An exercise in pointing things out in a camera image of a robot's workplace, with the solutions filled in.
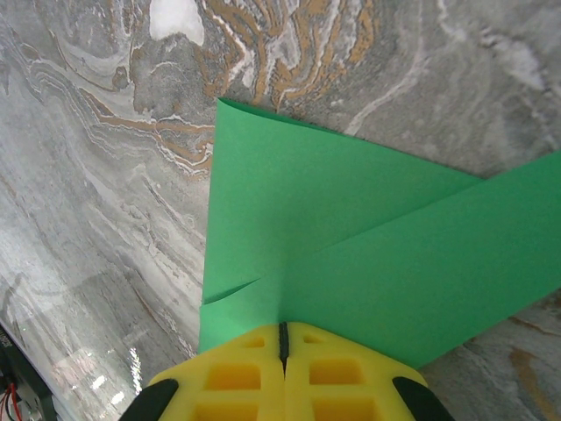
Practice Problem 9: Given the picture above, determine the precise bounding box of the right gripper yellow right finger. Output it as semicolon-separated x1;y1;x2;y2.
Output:
283;322;458;421

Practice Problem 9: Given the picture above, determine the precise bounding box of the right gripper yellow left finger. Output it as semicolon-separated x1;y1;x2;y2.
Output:
124;322;287;421

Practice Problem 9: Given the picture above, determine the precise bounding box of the green square paper sheet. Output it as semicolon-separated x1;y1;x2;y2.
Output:
196;96;561;370

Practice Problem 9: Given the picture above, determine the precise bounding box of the red wire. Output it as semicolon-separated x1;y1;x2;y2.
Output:
2;382;22;417

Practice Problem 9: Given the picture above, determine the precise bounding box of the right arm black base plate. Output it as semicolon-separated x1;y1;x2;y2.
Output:
0;326;58;421

